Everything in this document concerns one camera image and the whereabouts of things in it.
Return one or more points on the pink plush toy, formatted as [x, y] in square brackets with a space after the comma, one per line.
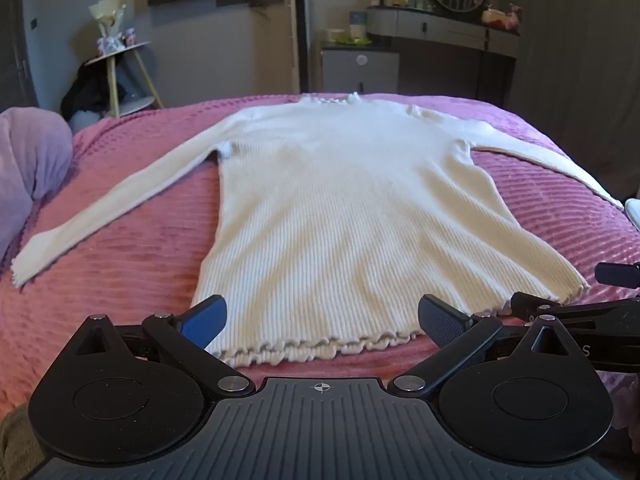
[513, 12]

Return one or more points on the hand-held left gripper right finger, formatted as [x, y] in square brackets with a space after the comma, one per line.
[440, 320]

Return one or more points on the dark door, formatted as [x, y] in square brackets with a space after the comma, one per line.
[12, 35]

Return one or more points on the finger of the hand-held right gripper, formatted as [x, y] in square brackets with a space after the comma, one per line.
[617, 275]
[530, 305]

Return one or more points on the grey curtain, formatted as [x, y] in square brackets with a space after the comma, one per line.
[575, 60]

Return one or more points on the pink textured blanket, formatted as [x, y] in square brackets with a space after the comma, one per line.
[125, 260]

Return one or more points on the round two-tier side table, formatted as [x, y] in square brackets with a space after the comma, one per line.
[117, 56]

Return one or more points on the purple fleece pillow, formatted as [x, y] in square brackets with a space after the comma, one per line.
[30, 160]

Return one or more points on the white grey object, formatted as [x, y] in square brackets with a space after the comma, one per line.
[634, 212]

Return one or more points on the black clothing pile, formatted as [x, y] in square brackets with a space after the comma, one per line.
[87, 92]

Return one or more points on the wrapped flower bouquet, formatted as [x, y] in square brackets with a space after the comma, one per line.
[107, 15]

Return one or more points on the grey drawer cabinet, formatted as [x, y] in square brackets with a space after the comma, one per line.
[357, 72]

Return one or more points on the green tray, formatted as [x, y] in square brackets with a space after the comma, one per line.
[355, 40]

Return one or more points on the white ribbed knit sweater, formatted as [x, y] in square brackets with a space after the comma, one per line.
[350, 210]

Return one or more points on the white cup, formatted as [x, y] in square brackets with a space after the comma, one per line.
[334, 34]

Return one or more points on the grey dressing table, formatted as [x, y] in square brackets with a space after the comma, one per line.
[440, 22]

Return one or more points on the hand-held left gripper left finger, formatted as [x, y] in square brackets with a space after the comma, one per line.
[205, 317]

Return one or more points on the blue printed box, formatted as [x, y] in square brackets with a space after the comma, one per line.
[358, 24]

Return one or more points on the small purple gift box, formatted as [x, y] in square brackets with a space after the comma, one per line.
[131, 36]
[106, 45]

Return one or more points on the white and red pouch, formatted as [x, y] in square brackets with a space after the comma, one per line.
[492, 16]

